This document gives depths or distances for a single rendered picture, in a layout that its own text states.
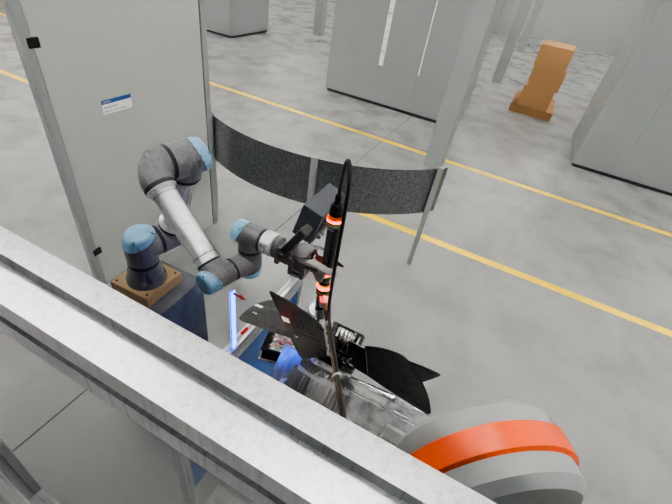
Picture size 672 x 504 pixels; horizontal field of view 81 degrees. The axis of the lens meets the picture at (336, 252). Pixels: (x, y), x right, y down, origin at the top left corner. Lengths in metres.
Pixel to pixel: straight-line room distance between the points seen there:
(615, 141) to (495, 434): 6.78
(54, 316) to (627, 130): 6.95
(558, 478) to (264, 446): 0.23
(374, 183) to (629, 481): 2.44
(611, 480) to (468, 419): 2.76
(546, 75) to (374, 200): 6.28
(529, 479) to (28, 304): 0.34
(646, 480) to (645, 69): 5.07
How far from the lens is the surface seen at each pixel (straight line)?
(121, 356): 0.24
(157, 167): 1.30
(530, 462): 0.35
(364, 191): 3.05
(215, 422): 0.21
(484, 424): 0.35
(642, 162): 7.18
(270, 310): 1.43
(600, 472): 3.09
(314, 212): 1.82
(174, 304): 1.73
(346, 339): 1.28
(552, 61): 8.89
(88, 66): 2.66
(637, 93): 6.90
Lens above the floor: 2.23
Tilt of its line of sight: 38 degrees down
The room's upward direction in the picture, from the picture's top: 10 degrees clockwise
